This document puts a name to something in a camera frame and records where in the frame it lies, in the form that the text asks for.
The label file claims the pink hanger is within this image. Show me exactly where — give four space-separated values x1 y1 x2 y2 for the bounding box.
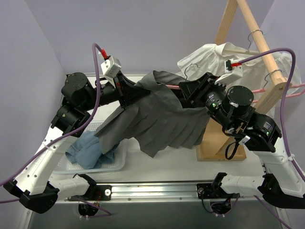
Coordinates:
251 68 305 104
153 63 200 90

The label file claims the grey pleated skirt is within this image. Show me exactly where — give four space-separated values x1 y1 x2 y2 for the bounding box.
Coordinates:
94 71 210 157

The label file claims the blue denim skirt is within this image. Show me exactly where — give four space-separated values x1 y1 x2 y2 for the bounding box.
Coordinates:
65 131 119 169

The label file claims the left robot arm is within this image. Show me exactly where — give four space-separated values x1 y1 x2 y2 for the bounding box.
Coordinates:
2 72 150 214

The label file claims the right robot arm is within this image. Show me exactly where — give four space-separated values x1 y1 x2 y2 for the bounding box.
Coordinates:
178 73 305 209

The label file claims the white skirt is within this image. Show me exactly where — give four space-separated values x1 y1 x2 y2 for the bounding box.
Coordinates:
176 42 302 120

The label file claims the wooden hanger with metal hook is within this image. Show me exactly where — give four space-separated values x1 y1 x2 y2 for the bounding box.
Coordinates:
225 30 265 54

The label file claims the wooden clothes rack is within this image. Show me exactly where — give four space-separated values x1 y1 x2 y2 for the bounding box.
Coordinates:
195 0 293 162

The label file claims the white plastic basket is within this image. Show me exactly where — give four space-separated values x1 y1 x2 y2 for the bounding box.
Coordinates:
53 121 126 175

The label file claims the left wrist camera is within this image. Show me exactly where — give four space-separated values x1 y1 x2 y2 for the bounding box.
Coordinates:
101 56 122 86

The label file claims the aluminium front rail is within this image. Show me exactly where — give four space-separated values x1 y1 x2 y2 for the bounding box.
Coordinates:
54 182 265 201

